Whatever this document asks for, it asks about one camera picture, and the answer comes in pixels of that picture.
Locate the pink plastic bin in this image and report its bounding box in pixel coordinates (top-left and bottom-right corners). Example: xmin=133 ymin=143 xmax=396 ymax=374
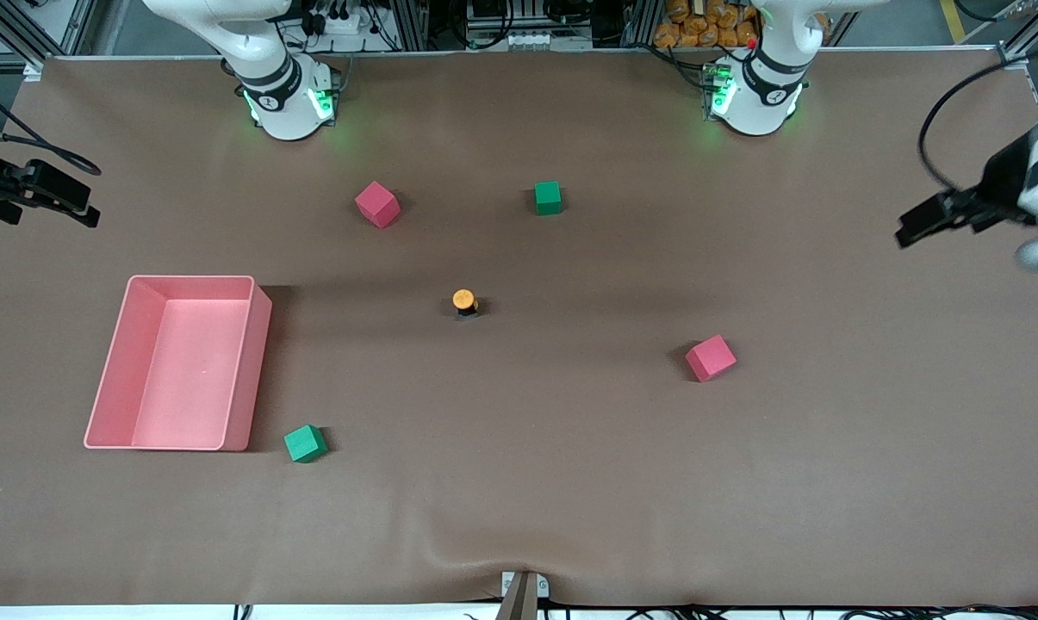
xmin=84 ymin=275 xmax=273 ymax=452

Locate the red foam cube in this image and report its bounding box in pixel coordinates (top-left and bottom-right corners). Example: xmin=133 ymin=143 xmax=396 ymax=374
xmin=686 ymin=334 xmax=737 ymax=383
xmin=355 ymin=181 xmax=401 ymax=230

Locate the brown table mat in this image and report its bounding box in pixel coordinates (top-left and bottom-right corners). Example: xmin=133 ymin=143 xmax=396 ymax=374
xmin=0 ymin=47 xmax=1038 ymax=608

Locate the white power strip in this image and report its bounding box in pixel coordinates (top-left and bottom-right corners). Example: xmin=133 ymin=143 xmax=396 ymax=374
xmin=467 ymin=30 xmax=593 ymax=51

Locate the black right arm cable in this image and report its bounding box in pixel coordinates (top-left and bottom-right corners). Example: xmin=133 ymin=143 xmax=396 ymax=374
xmin=0 ymin=77 xmax=103 ymax=177

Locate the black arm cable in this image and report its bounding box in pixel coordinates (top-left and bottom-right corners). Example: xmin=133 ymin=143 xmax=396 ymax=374
xmin=0 ymin=77 xmax=103 ymax=177
xmin=917 ymin=47 xmax=1038 ymax=195

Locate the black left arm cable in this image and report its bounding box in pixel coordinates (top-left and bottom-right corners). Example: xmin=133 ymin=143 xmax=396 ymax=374
xmin=917 ymin=47 xmax=1038 ymax=195

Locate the aluminium frame profile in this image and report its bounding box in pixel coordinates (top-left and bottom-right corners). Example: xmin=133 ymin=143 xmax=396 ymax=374
xmin=997 ymin=0 xmax=1038 ymax=70
xmin=0 ymin=0 xmax=50 ymax=80

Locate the metal table edge bracket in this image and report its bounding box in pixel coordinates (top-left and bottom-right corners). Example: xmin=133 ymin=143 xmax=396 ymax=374
xmin=494 ymin=570 xmax=550 ymax=620

